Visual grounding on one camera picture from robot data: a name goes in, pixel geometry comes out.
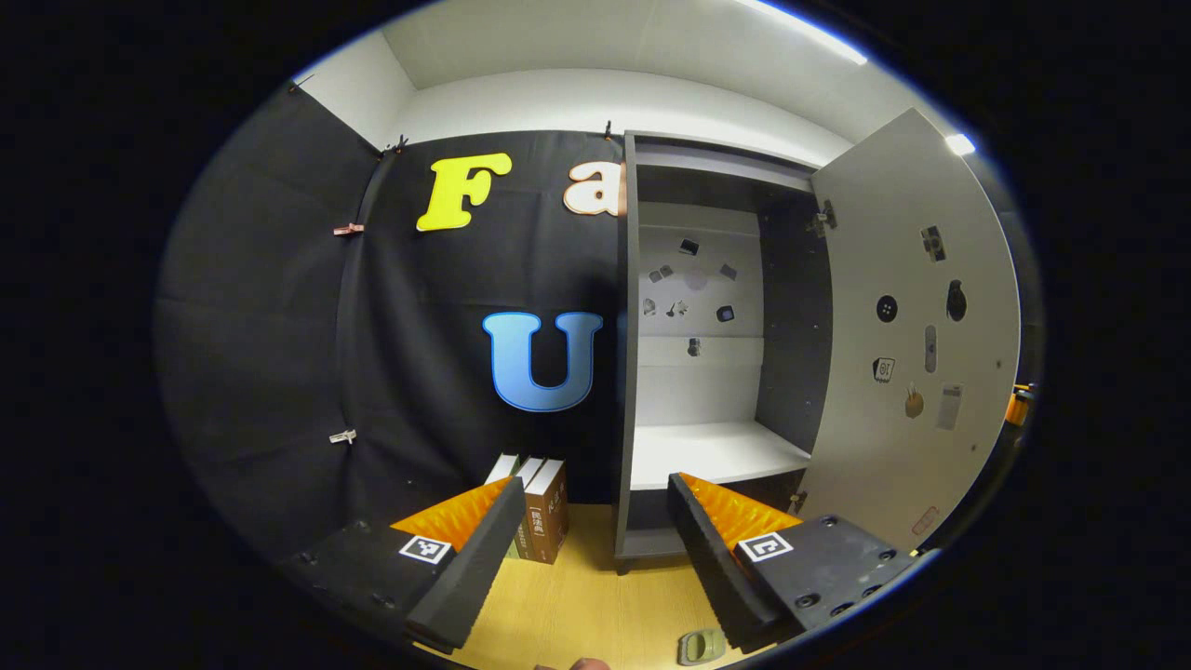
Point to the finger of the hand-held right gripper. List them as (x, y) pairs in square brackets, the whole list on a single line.
[(1020, 407)]

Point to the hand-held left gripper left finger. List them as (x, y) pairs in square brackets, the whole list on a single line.
[(470, 577)]

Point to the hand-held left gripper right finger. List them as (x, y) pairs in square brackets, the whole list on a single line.
[(715, 577)]

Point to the grey cabinet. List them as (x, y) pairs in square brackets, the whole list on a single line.
[(628, 372)]

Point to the dark brown book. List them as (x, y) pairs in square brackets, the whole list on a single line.
[(549, 521)]

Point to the light brown book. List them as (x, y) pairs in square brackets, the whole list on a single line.
[(530, 470)]

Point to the white clip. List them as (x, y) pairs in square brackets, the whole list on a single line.
[(342, 435)]

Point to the small ceiling light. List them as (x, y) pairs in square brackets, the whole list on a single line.
[(960, 144)]

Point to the black backdrop cloth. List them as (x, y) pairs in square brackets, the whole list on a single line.
[(279, 372)]

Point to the pink clip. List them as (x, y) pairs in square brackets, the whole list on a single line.
[(348, 229)]

